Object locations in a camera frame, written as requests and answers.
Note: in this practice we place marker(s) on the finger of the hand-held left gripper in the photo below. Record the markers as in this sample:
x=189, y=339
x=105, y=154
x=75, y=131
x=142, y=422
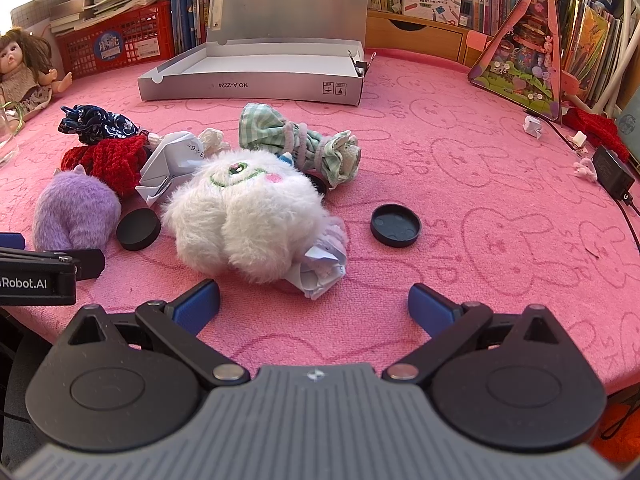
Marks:
x=87, y=264
x=10, y=241

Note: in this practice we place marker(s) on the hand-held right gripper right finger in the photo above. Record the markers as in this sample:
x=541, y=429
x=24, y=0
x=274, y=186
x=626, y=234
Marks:
x=430, y=307

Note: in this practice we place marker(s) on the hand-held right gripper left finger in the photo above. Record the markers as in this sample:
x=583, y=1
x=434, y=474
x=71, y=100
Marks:
x=197, y=306

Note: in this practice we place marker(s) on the purple plush toy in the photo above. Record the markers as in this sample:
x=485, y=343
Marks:
x=75, y=210

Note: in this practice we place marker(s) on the white plush toy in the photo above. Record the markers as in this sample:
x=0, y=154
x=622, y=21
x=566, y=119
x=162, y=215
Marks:
x=240, y=220

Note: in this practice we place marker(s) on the red black knitted pouch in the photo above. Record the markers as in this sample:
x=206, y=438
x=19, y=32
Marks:
x=110, y=160

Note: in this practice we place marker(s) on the small white paper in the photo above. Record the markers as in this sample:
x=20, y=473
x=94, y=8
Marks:
x=320, y=272
x=532, y=126

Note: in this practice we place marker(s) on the large white paper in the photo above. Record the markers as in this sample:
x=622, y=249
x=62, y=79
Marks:
x=170, y=160

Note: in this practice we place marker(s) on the blue floral cloth pouch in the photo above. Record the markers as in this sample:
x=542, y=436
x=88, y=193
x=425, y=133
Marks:
x=97, y=125

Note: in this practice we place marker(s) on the green checked cloth bundle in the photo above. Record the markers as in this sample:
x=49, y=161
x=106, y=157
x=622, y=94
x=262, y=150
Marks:
x=270, y=127

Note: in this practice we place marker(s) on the grey cardboard box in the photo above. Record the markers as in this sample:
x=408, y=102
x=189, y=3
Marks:
x=250, y=87

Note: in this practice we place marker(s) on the clear glass pitcher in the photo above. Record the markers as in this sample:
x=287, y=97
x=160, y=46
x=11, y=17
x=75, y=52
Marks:
x=7, y=152

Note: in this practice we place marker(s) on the pink rabbit-print table mat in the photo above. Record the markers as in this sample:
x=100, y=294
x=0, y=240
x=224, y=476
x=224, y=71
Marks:
x=500, y=210

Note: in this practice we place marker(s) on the brown-haired doll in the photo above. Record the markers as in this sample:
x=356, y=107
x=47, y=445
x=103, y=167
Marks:
x=20, y=60

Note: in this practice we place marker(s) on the small pink white scrap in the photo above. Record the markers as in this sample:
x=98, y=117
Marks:
x=584, y=168

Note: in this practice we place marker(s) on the small folded white paper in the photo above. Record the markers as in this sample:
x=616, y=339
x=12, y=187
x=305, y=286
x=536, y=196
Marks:
x=532, y=126

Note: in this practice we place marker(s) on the grid-pattern grey box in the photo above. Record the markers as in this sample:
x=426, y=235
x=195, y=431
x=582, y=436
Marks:
x=30, y=17

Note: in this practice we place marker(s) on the orange cloth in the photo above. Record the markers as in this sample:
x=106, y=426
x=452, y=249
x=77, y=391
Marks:
x=622, y=425

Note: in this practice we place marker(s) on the black power adapter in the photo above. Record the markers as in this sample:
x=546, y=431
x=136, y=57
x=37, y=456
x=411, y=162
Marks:
x=612, y=170

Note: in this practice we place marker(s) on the large red plastic basket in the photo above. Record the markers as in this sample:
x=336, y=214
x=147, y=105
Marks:
x=135, y=40

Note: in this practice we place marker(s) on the red knitted scarf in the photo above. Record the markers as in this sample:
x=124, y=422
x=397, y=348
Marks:
x=600, y=127

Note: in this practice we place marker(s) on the black binder clip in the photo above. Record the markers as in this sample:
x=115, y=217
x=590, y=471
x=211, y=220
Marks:
x=361, y=66

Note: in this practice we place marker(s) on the pink triangular toy house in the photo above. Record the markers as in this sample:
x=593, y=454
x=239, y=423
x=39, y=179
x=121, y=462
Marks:
x=525, y=55

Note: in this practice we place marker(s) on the wooden drawer unit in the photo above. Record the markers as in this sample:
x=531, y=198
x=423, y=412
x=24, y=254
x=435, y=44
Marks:
x=415, y=35

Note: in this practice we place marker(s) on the row of blue thin books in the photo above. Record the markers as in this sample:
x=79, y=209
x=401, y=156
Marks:
x=187, y=5

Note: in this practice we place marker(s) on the row of picture books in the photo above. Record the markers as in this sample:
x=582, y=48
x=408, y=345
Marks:
x=592, y=40

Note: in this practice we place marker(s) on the white plastic frame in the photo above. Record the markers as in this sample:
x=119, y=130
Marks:
x=620, y=35

